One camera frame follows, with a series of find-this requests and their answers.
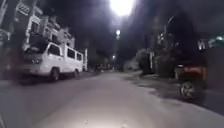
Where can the cracked grey concrete road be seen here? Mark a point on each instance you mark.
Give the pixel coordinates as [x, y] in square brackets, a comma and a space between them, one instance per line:
[110, 100]

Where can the bushes beside road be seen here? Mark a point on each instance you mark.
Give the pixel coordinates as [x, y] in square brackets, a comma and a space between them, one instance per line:
[148, 61]

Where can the white van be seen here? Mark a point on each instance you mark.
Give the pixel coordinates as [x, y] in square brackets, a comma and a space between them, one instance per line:
[53, 61]

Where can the street lamp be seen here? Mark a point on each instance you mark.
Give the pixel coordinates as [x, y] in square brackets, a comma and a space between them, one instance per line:
[122, 6]

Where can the dark parked vehicle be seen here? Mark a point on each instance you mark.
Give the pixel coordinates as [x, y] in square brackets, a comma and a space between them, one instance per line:
[191, 80]

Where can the pale multi-storey building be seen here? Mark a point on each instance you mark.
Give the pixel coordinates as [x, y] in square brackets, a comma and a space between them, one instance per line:
[36, 28]

